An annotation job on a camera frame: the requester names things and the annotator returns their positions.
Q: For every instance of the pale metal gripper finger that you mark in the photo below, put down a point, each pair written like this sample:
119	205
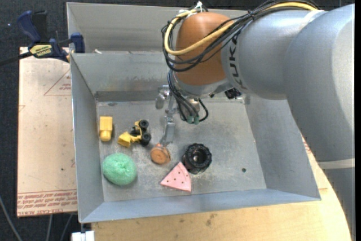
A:
171	132
165	135

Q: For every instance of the orange round disc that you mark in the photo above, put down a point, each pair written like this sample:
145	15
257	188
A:
160	154

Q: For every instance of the yellow toy loader black wheels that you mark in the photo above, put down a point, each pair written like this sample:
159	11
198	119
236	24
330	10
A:
132	135

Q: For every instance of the grey metal bin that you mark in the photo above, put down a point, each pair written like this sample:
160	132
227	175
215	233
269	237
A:
225	135

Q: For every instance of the pink triangular sanding pad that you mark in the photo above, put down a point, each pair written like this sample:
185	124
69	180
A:
179	179

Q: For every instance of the green round sponge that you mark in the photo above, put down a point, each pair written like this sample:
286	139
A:
119	168

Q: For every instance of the yellow plastic block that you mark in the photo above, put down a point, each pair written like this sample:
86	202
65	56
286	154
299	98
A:
105	127

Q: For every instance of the brown cardboard board red print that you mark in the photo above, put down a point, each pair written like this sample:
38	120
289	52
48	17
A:
45	132

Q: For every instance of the black cylinder on white bracket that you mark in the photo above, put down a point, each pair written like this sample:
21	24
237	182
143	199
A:
233	93

